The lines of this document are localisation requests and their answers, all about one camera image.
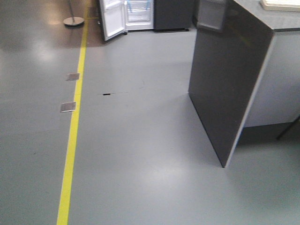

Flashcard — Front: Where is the fridge door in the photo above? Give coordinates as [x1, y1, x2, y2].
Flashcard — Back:
[98, 0, 127, 42]

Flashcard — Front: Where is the open white fridge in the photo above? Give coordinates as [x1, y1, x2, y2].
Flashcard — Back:
[124, 0, 154, 31]

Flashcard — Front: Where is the metal floor plate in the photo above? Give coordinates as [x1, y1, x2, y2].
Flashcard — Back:
[66, 73, 80, 81]
[60, 102, 76, 113]

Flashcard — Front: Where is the metal floor plate far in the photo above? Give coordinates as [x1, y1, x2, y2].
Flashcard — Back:
[66, 73, 80, 81]

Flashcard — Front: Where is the dark grey island counter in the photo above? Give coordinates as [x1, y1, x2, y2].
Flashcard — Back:
[188, 0, 300, 167]

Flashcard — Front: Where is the matte silver pole stand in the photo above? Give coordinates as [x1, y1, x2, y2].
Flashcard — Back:
[63, 0, 84, 26]

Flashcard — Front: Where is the white tray on counter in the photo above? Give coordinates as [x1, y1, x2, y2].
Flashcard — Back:
[260, 0, 300, 12]

